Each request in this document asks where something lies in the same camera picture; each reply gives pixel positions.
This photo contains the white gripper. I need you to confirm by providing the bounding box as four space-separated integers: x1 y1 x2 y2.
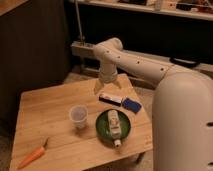
94 61 122 94

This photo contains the white sauce bottle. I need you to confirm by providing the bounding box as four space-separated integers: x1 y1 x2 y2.
108 110 121 147

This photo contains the green ceramic bowl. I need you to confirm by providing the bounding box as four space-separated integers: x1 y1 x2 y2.
96 109 131 147

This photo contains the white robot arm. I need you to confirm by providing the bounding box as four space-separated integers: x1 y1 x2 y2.
93 38 213 171

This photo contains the long grey case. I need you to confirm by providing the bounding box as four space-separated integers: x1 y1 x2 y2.
71 39 213 82

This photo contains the clear plastic cup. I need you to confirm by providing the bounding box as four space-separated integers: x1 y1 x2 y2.
69 105 88 129

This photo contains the metal pole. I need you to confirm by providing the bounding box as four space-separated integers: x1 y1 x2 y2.
74 0 85 44

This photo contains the wooden table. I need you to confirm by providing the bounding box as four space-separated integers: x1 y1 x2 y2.
10 79 152 171

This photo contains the orange carrot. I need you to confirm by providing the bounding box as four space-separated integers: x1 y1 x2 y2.
18 139 48 169

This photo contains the cluttered shelf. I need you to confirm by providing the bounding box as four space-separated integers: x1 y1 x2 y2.
69 0 213 21

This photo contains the black case handle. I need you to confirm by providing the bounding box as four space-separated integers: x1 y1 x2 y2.
169 57 200 68

